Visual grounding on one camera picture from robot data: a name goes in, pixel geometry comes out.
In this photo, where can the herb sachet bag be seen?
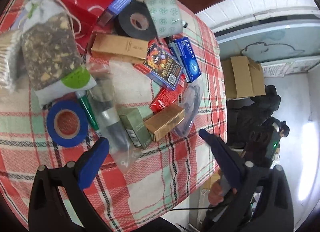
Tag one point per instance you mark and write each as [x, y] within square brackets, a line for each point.
[54, 64]

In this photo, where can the clear patterned tape roll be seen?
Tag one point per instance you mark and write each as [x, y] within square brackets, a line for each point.
[166, 17]

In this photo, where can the bagged black microphone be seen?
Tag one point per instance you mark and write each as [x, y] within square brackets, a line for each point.
[103, 102]

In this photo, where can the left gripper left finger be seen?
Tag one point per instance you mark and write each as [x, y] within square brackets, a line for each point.
[47, 211]

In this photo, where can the blue medicine box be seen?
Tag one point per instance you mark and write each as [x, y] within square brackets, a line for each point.
[182, 50]

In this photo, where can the colourful card box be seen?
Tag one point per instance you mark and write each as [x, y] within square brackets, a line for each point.
[161, 67]

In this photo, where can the small gold box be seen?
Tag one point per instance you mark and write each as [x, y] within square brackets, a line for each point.
[164, 121]

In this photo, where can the green small box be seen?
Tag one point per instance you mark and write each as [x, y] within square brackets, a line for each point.
[134, 126]

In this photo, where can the blue red slim box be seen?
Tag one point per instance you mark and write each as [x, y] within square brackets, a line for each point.
[112, 11]

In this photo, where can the black tape roll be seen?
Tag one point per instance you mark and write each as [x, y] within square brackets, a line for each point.
[135, 21]

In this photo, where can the cardboard boxes on floor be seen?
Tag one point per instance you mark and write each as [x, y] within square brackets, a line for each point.
[243, 78]

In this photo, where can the operator hand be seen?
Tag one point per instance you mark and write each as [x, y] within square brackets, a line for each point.
[215, 193]

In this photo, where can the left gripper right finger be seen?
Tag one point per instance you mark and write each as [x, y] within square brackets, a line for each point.
[255, 198]

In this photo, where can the bag of cotton swabs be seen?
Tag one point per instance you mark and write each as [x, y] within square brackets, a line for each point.
[10, 55]

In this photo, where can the red plaid tablecloth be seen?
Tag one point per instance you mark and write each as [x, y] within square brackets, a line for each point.
[164, 175]

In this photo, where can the person in background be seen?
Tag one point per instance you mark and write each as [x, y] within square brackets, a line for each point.
[264, 141]

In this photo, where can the red card box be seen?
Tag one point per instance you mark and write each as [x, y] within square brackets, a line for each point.
[166, 97]

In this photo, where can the gold cardboard box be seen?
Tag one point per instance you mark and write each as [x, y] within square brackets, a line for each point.
[114, 47]

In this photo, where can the blue tape roll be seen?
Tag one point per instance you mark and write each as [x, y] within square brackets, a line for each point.
[67, 124]

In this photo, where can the white green marker pen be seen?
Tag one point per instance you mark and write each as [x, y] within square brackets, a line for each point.
[85, 104]

